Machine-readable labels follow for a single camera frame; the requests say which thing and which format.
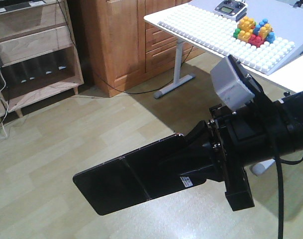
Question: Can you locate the low wooden shelf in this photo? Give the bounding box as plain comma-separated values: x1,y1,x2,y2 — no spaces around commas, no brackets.
0,0,84,121

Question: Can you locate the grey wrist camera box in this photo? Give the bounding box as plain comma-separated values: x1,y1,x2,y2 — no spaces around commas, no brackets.
210,55,254,111

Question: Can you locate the black smartphone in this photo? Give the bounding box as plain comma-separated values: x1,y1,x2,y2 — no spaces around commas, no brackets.
73,134,205,216

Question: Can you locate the wooden cabinet with drawers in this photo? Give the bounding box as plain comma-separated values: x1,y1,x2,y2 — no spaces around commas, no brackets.
79,0,206,98

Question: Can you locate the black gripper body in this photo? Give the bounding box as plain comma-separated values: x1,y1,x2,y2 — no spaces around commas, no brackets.
209,100,282,211

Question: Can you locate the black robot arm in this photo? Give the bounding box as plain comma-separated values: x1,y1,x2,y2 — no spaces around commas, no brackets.
159,91,303,211

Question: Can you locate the white usb cable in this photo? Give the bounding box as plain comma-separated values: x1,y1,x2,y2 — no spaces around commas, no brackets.
0,67,10,140

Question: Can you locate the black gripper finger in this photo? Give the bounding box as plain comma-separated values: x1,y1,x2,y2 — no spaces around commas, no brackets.
158,146,224,182
185,120,211,146

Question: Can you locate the white studded building baseplate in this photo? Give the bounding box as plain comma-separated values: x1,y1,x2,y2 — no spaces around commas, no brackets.
157,0,303,75

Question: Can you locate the white desk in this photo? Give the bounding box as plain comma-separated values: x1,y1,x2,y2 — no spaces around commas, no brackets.
145,3,303,167

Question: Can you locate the colourful building block pile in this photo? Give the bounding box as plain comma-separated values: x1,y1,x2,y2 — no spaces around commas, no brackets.
233,16,276,48

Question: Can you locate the grey remote controller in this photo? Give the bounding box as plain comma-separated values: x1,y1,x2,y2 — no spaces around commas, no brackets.
213,0,248,22

